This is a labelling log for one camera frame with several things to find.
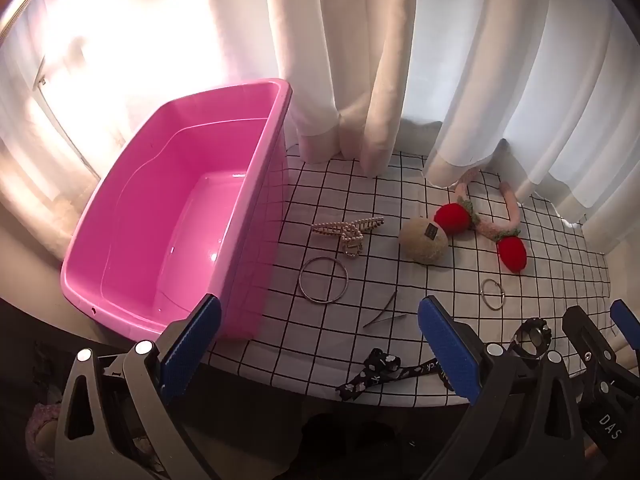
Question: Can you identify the black hair pin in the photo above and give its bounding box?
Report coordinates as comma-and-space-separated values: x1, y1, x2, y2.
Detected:
362, 292, 407, 330

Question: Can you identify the black floral hair tie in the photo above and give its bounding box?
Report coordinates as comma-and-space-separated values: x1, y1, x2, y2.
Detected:
335, 346, 452, 403

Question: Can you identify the white curtain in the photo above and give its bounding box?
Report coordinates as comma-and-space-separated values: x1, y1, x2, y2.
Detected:
1, 0, 639, 256

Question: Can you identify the beige fluffy pompom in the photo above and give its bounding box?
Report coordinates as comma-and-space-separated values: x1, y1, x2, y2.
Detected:
398, 217, 448, 266

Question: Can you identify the black wrist watch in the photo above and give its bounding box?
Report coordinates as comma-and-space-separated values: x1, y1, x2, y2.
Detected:
509, 318, 552, 360

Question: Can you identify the pink plastic tub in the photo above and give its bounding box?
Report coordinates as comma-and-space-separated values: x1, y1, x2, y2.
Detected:
61, 79, 292, 340

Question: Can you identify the large silver bangle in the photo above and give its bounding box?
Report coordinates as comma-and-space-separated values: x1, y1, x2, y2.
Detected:
297, 256, 349, 306

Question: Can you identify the white black grid cloth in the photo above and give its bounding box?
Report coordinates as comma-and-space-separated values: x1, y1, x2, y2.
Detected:
207, 148, 615, 399

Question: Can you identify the pink strawberry headband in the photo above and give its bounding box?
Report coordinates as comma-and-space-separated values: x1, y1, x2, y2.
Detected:
432, 169, 528, 276

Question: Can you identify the small silver ring bracelet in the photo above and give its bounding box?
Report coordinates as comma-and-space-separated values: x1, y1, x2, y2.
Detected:
479, 278, 507, 311

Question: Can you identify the pearl hair claw clip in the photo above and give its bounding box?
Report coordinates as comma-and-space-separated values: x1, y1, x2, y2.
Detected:
311, 217, 385, 258

